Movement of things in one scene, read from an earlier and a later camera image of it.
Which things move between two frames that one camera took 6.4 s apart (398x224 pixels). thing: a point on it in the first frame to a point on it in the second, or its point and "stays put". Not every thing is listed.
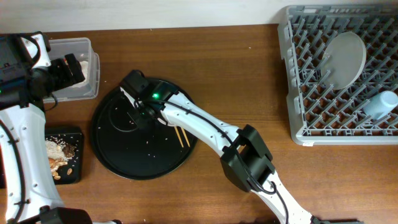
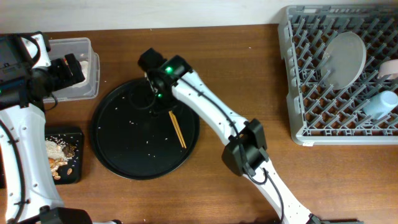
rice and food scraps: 58,152 stays put
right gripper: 143,115 to 157,102
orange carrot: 51,162 stays put
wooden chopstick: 180,138 stays put
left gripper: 67,78 stays put
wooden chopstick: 186,137 to 179,130
